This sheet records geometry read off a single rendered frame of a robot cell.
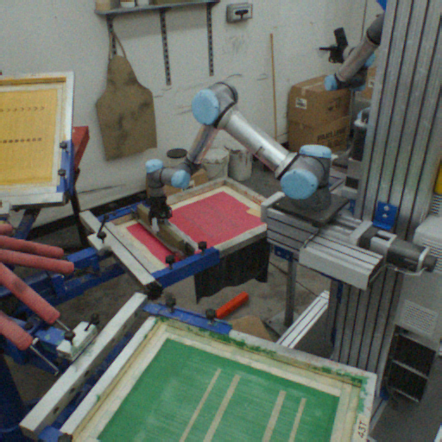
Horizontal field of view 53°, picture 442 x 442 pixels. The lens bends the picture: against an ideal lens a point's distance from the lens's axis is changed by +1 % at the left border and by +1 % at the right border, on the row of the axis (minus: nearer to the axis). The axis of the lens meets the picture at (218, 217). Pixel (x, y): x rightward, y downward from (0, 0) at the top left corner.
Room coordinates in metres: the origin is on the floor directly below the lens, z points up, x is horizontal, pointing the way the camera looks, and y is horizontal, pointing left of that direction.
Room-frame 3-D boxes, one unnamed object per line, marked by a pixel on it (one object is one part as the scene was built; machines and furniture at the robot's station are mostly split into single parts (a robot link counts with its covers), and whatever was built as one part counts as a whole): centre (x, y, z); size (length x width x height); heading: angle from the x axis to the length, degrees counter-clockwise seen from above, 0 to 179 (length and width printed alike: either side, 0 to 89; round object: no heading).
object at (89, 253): (1.52, 0.56, 1.02); 0.17 x 0.06 x 0.05; 125
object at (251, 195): (1.84, 0.10, 0.97); 0.79 x 0.58 x 0.04; 125
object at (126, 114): (3.76, 0.77, 1.06); 0.53 x 0.07 x 1.05; 125
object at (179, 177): (1.67, 0.17, 1.31); 0.11 x 0.11 x 0.08; 61
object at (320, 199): (1.50, -0.37, 1.31); 0.15 x 0.15 x 0.10
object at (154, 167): (1.70, 0.26, 1.31); 0.09 x 0.08 x 0.11; 61
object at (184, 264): (1.48, 0.14, 0.97); 0.30 x 0.05 x 0.07; 125
